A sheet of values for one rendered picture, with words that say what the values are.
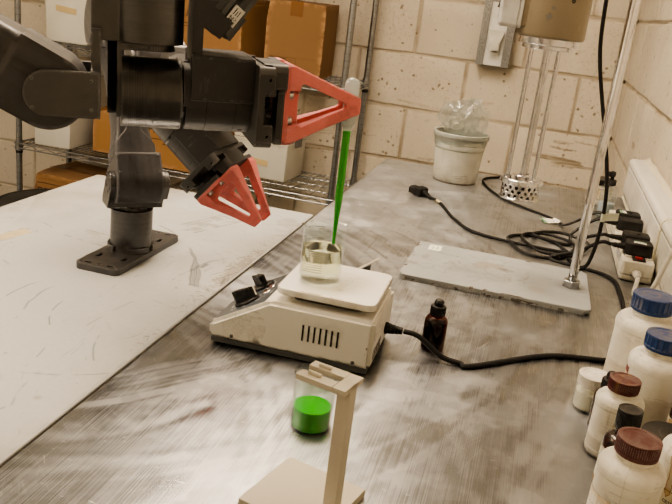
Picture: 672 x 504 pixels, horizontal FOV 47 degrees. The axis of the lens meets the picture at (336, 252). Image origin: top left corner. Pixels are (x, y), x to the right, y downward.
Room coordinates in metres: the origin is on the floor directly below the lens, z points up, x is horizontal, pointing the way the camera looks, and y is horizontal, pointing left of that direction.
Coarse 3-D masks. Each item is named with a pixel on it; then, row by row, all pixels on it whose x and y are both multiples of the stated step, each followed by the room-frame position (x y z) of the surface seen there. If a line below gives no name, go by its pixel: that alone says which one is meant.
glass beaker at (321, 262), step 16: (304, 224) 0.88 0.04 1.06; (320, 224) 0.90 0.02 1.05; (304, 240) 0.87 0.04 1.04; (320, 240) 0.86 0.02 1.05; (336, 240) 0.86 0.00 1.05; (304, 256) 0.87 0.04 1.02; (320, 256) 0.86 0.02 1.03; (336, 256) 0.86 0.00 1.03; (304, 272) 0.86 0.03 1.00; (320, 272) 0.86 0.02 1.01; (336, 272) 0.87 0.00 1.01
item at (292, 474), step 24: (312, 384) 0.55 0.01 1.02; (336, 384) 0.55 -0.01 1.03; (360, 384) 0.56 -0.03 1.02; (336, 408) 0.55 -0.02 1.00; (336, 432) 0.55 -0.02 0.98; (336, 456) 0.55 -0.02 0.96; (264, 480) 0.58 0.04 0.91; (288, 480) 0.59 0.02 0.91; (312, 480) 0.59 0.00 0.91; (336, 480) 0.55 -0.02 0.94
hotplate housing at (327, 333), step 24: (240, 312) 0.85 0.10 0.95; (264, 312) 0.84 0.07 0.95; (288, 312) 0.83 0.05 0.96; (312, 312) 0.83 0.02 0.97; (336, 312) 0.83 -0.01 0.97; (360, 312) 0.84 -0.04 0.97; (384, 312) 0.87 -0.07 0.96; (216, 336) 0.86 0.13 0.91; (240, 336) 0.85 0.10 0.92; (264, 336) 0.84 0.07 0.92; (288, 336) 0.83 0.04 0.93; (312, 336) 0.83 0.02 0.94; (336, 336) 0.82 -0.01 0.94; (360, 336) 0.82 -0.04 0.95; (384, 336) 0.91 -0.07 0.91; (312, 360) 0.83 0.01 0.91; (336, 360) 0.82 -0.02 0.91; (360, 360) 0.81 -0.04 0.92
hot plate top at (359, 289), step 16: (352, 272) 0.92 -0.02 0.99; (368, 272) 0.93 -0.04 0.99; (288, 288) 0.84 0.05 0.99; (304, 288) 0.85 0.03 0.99; (320, 288) 0.85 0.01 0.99; (336, 288) 0.86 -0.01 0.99; (352, 288) 0.87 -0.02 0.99; (368, 288) 0.87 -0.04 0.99; (384, 288) 0.88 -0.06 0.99; (336, 304) 0.83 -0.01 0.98; (352, 304) 0.82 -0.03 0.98; (368, 304) 0.82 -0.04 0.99
